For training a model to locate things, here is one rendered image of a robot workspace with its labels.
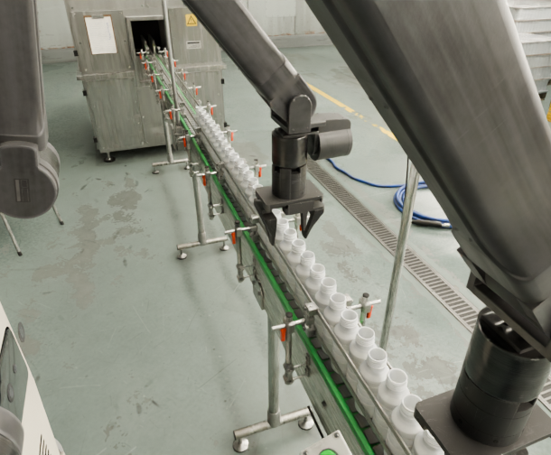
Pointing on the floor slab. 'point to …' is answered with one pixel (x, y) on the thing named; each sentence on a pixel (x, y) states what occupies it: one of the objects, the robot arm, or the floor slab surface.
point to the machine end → (128, 93)
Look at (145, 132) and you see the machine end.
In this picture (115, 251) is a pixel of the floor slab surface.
